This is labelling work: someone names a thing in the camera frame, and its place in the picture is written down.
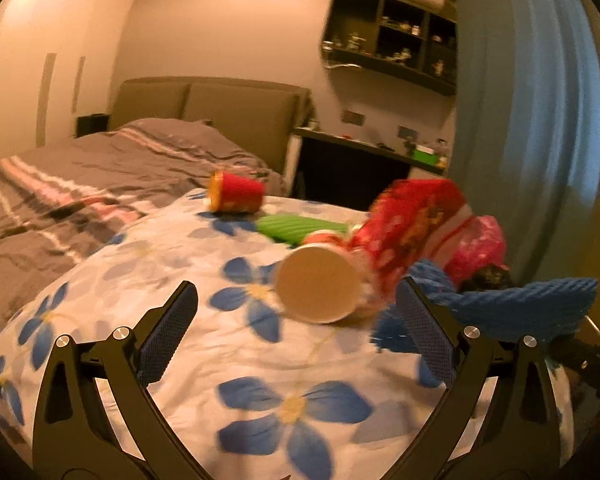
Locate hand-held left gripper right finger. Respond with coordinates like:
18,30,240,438
380,277,563,480

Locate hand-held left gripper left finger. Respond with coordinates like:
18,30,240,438
32,280,216,480

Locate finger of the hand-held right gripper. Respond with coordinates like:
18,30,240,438
450,276,599,341
409,259,458,307

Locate red patterned plastic bag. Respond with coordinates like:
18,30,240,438
350,177,476,306

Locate pink plastic bag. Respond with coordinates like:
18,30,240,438
447,214,507,286

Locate white paper cup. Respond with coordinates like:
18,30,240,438
272,230,376,325

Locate red paper cup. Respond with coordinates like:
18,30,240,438
207,171,267,213

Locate blue floral blanket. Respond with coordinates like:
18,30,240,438
0,187,576,480

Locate green box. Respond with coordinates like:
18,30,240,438
412,144,441,168

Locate dark desk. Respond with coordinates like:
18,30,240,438
286,126,448,211

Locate green ribbed plastic wrapper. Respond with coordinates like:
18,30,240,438
255,213,353,248

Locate grey striped duvet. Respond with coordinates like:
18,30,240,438
0,118,286,331

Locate blue curtain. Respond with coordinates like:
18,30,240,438
447,0,600,291

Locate black nightstand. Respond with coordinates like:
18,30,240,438
75,113,112,138

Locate brown padded headboard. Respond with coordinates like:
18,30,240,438
107,77,313,176

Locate row of small figurines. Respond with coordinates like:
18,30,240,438
330,12,453,76

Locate white wardrobe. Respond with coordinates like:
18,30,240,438
0,0,141,171

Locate dark wall shelf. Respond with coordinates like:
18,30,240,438
321,0,458,97

